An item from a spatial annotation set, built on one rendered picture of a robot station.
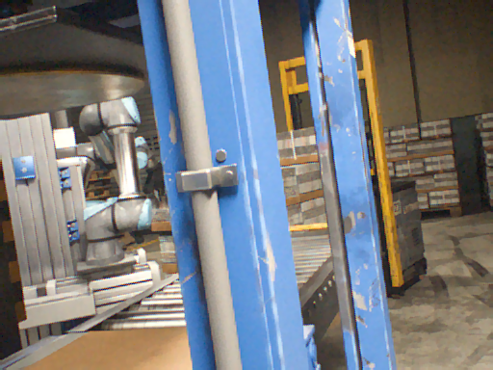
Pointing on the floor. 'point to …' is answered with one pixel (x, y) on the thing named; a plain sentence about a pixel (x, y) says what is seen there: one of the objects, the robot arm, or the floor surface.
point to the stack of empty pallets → (99, 187)
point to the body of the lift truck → (405, 229)
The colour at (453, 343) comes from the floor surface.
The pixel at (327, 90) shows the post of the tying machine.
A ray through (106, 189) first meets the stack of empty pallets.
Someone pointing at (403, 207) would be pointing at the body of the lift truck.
